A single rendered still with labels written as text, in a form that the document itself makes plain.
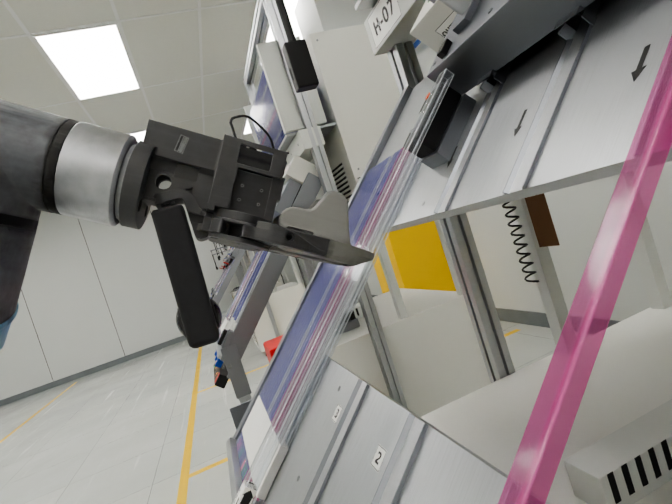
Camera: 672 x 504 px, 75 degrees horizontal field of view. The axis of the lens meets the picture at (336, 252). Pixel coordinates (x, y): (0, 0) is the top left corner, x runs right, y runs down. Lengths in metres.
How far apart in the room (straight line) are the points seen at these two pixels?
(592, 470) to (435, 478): 0.32
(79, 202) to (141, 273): 8.59
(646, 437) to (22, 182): 0.66
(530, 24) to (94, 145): 0.37
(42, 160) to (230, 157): 0.13
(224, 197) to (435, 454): 0.24
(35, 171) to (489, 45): 0.40
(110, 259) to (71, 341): 1.57
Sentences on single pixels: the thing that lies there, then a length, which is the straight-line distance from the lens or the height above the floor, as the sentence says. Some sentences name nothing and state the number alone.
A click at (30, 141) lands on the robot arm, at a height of 1.12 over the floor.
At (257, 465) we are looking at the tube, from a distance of 0.41.
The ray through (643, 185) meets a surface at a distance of 0.26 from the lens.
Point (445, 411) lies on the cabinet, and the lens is 0.89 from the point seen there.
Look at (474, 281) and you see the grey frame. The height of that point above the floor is 0.82.
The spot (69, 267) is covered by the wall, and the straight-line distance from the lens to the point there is 9.20.
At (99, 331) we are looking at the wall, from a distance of 9.13.
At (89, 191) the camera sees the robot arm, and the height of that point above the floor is 1.08.
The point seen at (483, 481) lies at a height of 0.85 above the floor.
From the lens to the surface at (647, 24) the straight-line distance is 0.38.
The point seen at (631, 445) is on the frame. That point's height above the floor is 0.66.
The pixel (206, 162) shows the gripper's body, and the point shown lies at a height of 1.08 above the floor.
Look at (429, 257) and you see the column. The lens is 3.65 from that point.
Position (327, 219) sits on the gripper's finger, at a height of 1.01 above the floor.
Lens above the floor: 0.99
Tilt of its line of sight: 2 degrees down
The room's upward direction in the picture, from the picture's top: 18 degrees counter-clockwise
